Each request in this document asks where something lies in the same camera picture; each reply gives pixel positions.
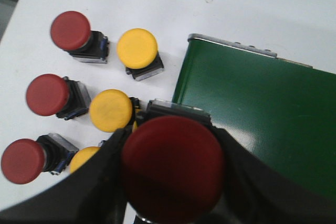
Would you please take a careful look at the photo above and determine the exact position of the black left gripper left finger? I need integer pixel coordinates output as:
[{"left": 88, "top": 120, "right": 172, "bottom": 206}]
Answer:
[{"left": 1, "top": 126, "right": 132, "bottom": 223}]

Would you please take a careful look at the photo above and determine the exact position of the aluminium conveyor side rail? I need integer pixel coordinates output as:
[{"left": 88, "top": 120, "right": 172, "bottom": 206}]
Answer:
[{"left": 187, "top": 33, "right": 313, "bottom": 69}]

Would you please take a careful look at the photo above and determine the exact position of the red mushroom button top left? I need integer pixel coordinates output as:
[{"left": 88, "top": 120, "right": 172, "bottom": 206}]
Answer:
[{"left": 50, "top": 10, "right": 109, "bottom": 64}]

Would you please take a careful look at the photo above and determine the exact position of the yellow mushroom button bottom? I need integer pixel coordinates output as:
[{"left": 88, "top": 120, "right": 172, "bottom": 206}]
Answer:
[{"left": 69, "top": 140, "right": 106, "bottom": 174}]

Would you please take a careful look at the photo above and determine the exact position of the red mushroom button middle left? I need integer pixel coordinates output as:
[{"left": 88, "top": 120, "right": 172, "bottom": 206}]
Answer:
[{"left": 26, "top": 73, "right": 91, "bottom": 121}]

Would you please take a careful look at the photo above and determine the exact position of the yellow mushroom button middle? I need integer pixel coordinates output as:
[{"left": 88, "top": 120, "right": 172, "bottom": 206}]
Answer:
[{"left": 89, "top": 89, "right": 141, "bottom": 133}]

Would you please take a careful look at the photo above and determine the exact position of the yellow mushroom push button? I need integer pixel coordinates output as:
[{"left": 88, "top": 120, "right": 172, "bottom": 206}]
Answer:
[{"left": 117, "top": 28, "right": 164, "bottom": 81}]

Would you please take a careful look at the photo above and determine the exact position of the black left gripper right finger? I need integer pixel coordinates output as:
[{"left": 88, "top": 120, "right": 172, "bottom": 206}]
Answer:
[{"left": 211, "top": 126, "right": 335, "bottom": 223}]

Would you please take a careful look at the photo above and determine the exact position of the red mushroom push button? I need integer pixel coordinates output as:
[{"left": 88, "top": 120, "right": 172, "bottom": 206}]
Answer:
[{"left": 121, "top": 99, "right": 225, "bottom": 223}]

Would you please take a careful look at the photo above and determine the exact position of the green conveyor belt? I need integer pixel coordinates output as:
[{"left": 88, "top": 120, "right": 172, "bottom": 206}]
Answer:
[{"left": 172, "top": 39, "right": 335, "bottom": 200}]

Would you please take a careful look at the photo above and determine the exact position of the red mushroom button bottom left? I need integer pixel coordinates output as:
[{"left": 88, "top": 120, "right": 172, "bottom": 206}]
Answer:
[{"left": 1, "top": 133, "right": 79, "bottom": 185}]

